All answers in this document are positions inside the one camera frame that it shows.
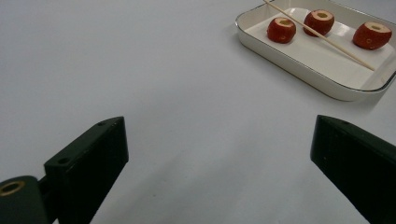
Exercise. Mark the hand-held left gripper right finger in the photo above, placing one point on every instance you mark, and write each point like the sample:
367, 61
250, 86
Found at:
358, 165

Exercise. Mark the thin wooden skewer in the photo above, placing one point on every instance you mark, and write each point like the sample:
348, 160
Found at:
339, 47

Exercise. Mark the red cored hawthorn fruit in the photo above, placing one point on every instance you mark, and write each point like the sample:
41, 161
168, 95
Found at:
281, 31
319, 22
372, 35

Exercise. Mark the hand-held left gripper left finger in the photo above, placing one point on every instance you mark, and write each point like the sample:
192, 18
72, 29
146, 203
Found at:
90, 161

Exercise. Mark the white rectangular tray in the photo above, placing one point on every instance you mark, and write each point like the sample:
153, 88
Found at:
314, 59

